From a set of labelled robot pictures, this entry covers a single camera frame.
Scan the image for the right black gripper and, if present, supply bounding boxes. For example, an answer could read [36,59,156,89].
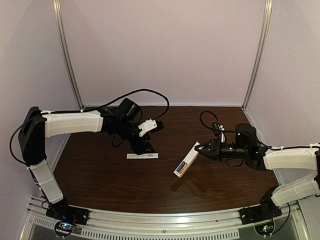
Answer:
[195,138,249,162]

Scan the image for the white remote control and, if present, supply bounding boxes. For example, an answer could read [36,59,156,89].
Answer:
[173,141,199,178]

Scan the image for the orange battery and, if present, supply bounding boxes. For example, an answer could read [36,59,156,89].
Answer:
[178,163,188,175]

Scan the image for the blue battery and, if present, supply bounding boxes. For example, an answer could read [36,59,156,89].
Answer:
[176,161,186,173]

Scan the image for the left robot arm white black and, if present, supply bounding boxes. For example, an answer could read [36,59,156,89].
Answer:
[18,98,164,222]

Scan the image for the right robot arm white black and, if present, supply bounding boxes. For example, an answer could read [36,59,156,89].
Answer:
[194,122,320,223]

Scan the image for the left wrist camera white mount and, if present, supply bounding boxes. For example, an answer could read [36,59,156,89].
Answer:
[137,119,164,138]

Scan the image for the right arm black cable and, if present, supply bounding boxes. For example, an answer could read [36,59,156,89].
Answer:
[199,110,320,151]

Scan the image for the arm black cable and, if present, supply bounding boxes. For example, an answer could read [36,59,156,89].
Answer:
[9,88,171,163]
[199,110,320,151]

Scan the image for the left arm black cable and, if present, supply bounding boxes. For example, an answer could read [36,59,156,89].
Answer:
[9,88,171,163]

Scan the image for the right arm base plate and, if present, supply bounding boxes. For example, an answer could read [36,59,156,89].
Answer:
[238,204,282,225]

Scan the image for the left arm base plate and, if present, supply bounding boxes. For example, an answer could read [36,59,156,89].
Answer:
[46,204,89,226]

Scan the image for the front aluminium rail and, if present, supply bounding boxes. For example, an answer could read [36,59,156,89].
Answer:
[23,197,305,240]

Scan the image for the right aluminium frame post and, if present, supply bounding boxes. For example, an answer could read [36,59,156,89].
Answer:
[242,0,273,111]

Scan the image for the aluminium frame post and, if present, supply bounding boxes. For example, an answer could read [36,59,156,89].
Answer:
[52,0,84,109]
[242,0,273,111]

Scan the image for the left aluminium frame post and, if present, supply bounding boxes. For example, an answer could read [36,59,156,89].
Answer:
[52,0,84,109]

